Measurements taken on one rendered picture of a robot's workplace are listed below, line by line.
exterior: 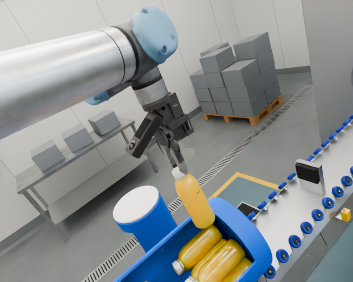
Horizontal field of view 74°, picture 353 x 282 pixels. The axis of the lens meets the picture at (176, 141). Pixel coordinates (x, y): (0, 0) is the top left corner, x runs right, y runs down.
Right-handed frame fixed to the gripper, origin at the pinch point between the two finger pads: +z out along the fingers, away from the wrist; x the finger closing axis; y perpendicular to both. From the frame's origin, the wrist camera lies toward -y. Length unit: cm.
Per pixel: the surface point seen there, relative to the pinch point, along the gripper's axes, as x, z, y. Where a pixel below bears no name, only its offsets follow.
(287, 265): -12, 52, 18
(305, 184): 2, 48, 54
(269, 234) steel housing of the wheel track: 1, 52, 24
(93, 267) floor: 170, 146, -66
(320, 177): -5, 41, 54
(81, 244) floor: 218, 147, -71
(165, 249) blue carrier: 13.1, 32.9, -12.6
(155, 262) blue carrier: 13.3, 34.6, -17.6
